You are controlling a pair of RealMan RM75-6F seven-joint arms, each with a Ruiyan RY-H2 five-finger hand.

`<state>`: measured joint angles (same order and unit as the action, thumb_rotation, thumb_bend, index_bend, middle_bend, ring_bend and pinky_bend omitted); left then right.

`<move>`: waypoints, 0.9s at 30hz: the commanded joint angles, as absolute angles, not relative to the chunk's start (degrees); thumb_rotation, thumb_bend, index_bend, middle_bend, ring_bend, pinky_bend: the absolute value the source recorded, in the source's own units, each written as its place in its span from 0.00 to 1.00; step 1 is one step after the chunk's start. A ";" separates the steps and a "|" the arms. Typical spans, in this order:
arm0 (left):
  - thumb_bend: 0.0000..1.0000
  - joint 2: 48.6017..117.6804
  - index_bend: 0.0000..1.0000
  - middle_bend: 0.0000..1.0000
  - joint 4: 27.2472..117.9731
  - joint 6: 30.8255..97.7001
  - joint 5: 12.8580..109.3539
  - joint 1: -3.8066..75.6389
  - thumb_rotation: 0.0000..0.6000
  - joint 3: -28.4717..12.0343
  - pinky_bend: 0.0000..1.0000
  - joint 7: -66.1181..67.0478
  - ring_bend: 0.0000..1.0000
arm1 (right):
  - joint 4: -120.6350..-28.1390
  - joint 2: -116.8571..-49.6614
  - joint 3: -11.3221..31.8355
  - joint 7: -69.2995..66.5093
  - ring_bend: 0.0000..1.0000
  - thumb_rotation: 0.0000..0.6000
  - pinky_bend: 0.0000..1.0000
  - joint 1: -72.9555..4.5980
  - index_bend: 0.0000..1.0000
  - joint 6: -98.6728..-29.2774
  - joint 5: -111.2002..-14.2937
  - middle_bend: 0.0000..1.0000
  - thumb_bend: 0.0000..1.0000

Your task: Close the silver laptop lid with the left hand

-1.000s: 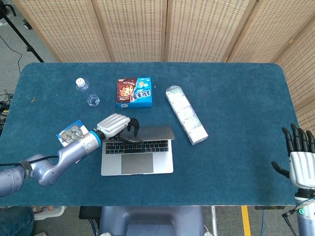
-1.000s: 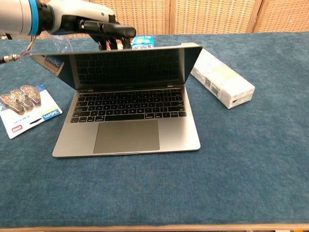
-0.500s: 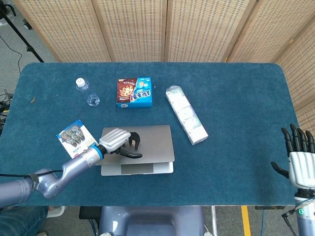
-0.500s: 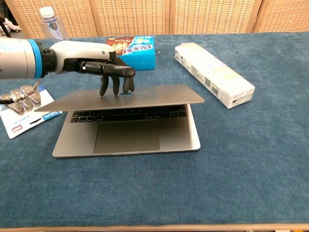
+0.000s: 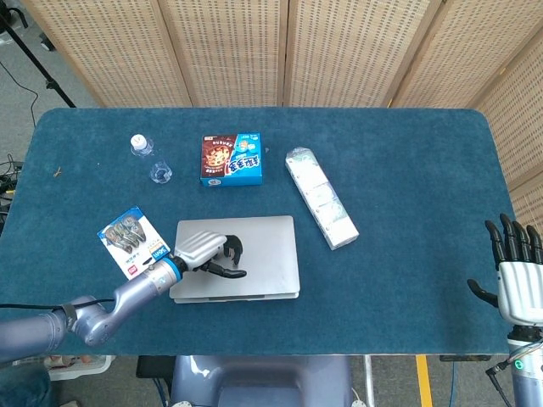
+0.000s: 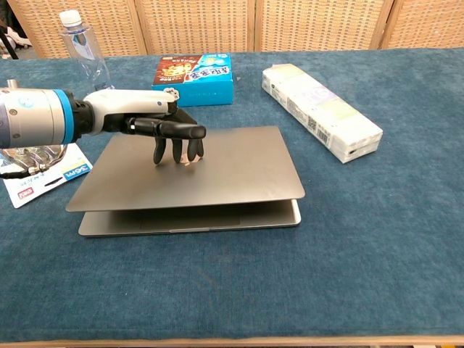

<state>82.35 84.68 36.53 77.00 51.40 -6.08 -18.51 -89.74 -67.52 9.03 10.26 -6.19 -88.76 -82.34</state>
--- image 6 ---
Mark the blue cardboard box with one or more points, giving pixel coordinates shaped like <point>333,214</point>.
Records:
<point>195,81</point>

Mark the grey laptop computer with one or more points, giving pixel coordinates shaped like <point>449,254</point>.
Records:
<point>188,174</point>

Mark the correction tape blister pack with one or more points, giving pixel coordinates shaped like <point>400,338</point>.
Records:
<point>69,170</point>

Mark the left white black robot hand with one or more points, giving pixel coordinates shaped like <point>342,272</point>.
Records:
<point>137,108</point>

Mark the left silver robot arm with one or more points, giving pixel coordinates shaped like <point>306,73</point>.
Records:
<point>32,117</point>

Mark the white tissue pack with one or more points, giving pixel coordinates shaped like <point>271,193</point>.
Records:
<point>322,108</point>

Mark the blue table cloth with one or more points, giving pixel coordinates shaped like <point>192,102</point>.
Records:
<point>326,235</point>

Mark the woven rattan folding screen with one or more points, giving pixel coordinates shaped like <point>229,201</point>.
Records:
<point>326,25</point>

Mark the clear plastic water bottle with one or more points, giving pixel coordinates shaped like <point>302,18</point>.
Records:
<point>85,54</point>

